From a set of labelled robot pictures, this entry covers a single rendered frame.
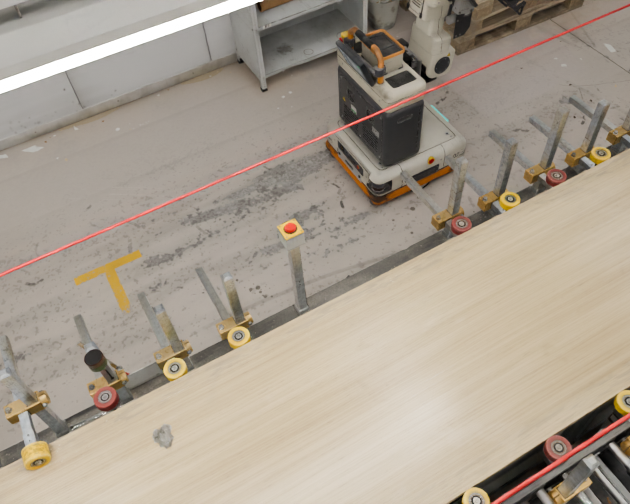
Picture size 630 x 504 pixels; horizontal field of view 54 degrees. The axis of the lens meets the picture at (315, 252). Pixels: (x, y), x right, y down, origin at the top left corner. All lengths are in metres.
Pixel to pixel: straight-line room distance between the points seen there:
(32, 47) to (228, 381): 1.46
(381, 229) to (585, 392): 1.80
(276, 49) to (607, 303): 3.18
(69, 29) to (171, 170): 3.24
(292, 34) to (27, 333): 2.84
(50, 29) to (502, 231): 1.96
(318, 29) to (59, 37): 4.07
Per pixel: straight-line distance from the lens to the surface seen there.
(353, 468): 2.05
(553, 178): 2.82
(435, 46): 3.52
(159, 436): 2.17
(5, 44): 1.01
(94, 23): 1.01
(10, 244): 4.19
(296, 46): 4.83
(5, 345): 2.50
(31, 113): 4.72
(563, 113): 2.71
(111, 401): 2.28
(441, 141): 3.81
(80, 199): 4.24
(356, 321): 2.27
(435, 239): 2.76
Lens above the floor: 2.86
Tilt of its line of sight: 53 degrees down
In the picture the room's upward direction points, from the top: 6 degrees counter-clockwise
